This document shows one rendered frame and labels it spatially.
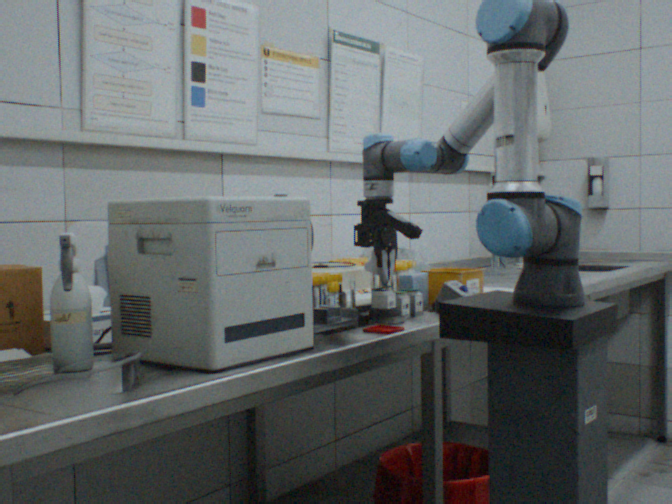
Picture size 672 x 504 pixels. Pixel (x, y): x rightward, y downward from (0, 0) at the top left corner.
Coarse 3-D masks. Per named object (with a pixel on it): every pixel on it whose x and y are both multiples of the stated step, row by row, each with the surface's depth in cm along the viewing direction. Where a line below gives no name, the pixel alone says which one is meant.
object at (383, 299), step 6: (372, 294) 188; (378, 294) 187; (384, 294) 187; (390, 294) 188; (372, 300) 189; (378, 300) 188; (384, 300) 187; (390, 300) 187; (372, 306) 189; (378, 306) 188; (384, 306) 187; (390, 306) 187
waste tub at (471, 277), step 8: (432, 272) 218; (440, 272) 216; (448, 272) 215; (456, 272) 213; (464, 272) 213; (472, 272) 217; (480, 272) 221; (432, 280) 218; (440, 280) 216; (448, 280) 215; (456, 280) 213; (464, 280) 214; (472, 280) 217; (480, 280) 221; (432, 288) 218; (440, 288) 217; (472, 288) 217; (480, 288) 221; (432, 296) 218
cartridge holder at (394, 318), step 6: (372, 312) 188; (378, 312) 187; (384, 312) 186; (390, 312) 187; (396, 312) 189; (372, 318) 188; (378, 318) 187; (384, 318) 186; (390, 318) 186; (396, 318) 186; (402, 318) 188
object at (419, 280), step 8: (416, 272) 212; (424, 272) 212; (400, 280) 206; (408, 280) 205; (416, 280) 206; (424, 280) 211; (400, 288) 206; (408, 288) 205; (416, 288) 206; (424, 288) 211; (424, 296) 211; (424, 304) 211
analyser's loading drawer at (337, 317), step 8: (320, 312) 161; (328, 312) 165; (336, 312) 164; (344, 312) 169; (352, 312) 168; (320, 320) 161; (328, 320) 160; (336, 320) 162; (344, 320) 165; (352, 320) 166; (320, 328) 157; (328, 328) 160
